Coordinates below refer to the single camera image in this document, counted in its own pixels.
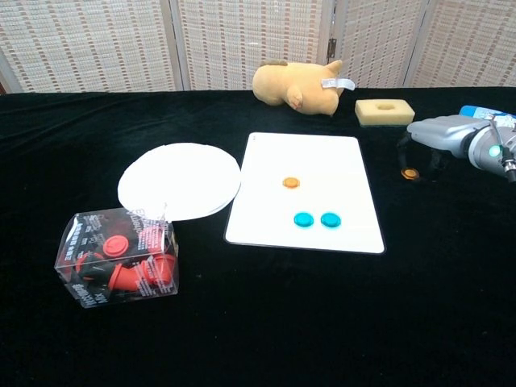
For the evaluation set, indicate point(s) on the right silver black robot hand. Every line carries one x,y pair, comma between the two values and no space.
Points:
439,135

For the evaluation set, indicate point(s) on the clear plastic packaging box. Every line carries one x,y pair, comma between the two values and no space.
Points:
92,290

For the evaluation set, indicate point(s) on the metal screen hinge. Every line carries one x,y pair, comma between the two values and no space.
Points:
332,46

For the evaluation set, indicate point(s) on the black velvet tablecloth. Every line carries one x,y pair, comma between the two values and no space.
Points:
258,330

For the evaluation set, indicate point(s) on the white rectangular board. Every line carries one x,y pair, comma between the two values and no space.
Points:
342,181

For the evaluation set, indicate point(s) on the yellow plush toy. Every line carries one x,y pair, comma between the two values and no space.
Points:
282,84

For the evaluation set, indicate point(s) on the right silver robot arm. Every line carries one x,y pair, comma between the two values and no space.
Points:
483,151

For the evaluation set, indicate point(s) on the white round paper stack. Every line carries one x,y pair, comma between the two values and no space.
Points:
177,181

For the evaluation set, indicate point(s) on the woven folding screen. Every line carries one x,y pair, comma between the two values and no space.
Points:
80,40

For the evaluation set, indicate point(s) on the teal disc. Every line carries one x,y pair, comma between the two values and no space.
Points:
303,219
331,220

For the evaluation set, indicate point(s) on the yellow sponge with hole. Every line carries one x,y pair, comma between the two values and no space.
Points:
367,108

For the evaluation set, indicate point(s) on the red black rubber stoppers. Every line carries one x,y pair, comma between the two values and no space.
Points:
129,274

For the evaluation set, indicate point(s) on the blue cartoon print box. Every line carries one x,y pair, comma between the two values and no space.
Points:
475,110

